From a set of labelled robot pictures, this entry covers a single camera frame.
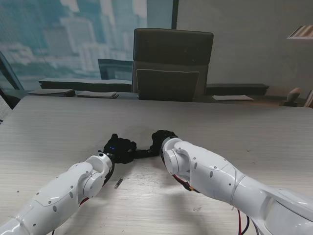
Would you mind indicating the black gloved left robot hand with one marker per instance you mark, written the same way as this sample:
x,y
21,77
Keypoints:
x,y
119,149

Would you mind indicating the dark window frame post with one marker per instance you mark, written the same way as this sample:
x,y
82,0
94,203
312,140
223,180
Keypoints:
x,y
174,14

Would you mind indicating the long dark low bench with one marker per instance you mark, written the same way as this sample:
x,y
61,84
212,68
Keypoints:
x,y
85,84

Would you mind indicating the dark grey folder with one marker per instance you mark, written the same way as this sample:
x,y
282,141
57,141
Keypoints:
x,y
51,92

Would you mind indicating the silver battery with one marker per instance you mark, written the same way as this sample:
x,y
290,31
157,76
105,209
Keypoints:
x,y
118,183

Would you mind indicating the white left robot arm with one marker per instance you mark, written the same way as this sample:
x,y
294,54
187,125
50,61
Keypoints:
x,y
63,191

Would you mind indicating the short dark low bench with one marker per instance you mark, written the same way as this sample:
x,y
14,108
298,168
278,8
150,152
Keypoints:
x,y
234,89

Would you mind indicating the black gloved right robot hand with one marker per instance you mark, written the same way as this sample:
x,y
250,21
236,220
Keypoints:
x,y
157,142

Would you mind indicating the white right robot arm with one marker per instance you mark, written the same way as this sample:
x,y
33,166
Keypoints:
x,y
220,176

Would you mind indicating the wall shelf with books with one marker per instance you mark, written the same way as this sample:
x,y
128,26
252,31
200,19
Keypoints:
x,y
302,32

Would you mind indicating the white paper sheet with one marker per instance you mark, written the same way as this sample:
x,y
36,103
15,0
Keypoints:
x,y
232,98

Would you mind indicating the black remote control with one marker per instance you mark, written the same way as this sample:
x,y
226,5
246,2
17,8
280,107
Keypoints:
x,y
143,153

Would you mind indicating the grey paper stack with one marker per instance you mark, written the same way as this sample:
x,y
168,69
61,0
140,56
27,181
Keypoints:
x,y
97,94

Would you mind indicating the wooden frame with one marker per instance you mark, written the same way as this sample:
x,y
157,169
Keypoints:
x,y
309,99

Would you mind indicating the beige figurine ornament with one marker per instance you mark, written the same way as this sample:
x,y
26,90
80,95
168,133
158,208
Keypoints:
x,y
292,96

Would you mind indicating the dark office chair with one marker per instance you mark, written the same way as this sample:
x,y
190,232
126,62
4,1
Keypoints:
x,y
171,54

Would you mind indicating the slanted dark window frame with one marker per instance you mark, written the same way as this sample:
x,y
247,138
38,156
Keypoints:
x,y
9,78

